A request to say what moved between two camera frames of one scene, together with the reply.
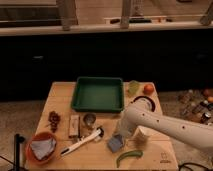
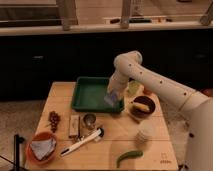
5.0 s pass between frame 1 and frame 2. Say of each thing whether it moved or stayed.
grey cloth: stayed
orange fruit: stayed
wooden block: stayed
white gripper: moved
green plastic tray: stayed
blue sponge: moved
